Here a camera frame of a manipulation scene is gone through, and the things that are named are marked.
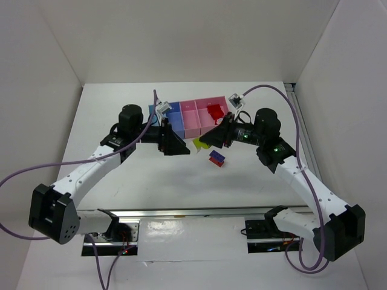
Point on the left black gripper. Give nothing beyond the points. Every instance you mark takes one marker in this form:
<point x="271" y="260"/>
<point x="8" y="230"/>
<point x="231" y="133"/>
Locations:
<point x="164" y="139"/>

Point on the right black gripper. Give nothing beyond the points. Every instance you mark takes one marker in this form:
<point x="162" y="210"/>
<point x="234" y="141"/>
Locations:
<point x="227" y="131"/>

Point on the yellow green lego block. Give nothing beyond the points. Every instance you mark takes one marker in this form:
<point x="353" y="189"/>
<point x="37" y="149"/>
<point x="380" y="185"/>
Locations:
<point x="199" y="143"/>

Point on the white lego brick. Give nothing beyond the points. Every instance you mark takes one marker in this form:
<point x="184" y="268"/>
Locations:
<point x="200" y="148"/>

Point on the red lego brick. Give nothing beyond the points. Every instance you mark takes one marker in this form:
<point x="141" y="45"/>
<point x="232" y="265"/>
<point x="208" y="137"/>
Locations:
<point x="215" y="111"/>

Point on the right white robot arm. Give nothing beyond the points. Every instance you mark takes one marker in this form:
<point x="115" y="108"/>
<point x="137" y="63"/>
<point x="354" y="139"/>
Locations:
<point x="337" y="226"/>

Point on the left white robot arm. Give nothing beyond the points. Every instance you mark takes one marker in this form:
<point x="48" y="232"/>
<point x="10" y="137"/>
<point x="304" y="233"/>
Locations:
<point x="53" y="210"/>

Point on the blue lego brick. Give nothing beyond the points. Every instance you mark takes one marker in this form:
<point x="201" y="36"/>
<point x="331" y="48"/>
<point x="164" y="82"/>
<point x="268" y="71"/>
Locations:
<point x="217" y="156"/>

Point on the large pink bin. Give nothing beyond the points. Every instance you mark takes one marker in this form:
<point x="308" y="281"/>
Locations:
<point x="206" y="121"/>

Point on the red lego under blue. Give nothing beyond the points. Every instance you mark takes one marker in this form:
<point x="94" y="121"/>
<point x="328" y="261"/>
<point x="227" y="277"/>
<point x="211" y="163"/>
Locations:
<point x="216" y="162"/>

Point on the small pink bin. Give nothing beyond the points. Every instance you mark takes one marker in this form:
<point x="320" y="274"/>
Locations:
<point x="190" y="118"/>

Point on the dark blue bin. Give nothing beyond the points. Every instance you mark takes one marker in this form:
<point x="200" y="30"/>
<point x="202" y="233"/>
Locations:
<point x="175" y="118"/>

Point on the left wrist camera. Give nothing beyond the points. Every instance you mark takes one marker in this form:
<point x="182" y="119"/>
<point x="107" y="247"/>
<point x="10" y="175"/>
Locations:
<point x="162" y="108"/>

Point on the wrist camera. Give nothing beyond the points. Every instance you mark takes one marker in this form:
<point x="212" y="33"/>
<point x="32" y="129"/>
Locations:
<point x="236" y="101"/>
<point x="162" y="108"/>

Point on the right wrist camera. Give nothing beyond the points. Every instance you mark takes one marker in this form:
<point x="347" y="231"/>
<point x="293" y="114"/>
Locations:
<point x="236" y="101"/>

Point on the aluminium front rail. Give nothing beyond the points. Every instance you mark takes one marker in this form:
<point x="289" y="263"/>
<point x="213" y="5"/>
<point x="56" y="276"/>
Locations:
<point x="192" y="212"/>

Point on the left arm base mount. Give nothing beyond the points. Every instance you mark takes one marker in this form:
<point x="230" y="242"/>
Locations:
<point x="123" y="238"/>

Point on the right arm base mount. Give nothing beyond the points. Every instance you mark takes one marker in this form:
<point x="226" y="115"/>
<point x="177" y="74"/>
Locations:
<point x="260" y="239"/>

